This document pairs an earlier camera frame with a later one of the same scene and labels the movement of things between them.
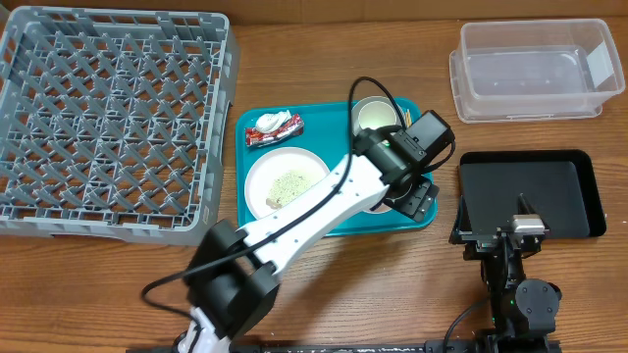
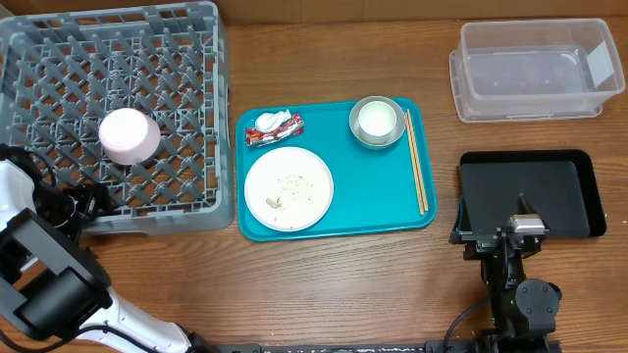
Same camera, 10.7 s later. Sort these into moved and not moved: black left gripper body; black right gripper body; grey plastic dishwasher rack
Moved: black left gripper body
Not moved: grey plastic dishwasher rack; black right gripper body
